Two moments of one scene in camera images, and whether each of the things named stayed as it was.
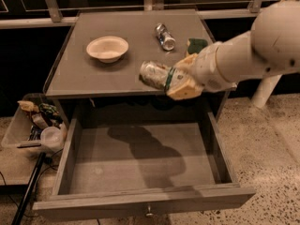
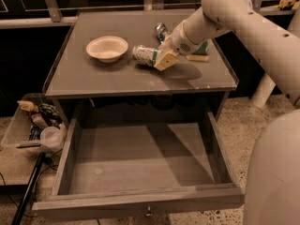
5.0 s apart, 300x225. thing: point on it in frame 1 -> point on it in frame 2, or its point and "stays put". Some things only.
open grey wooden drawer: [116, 169] stays put
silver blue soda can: [164, 37] stays put
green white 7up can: [157, 75] -> [145, 55]
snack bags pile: [42, 116] stays put
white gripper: [205, 67] -> [177, 41]
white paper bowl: [108, 49] stays put
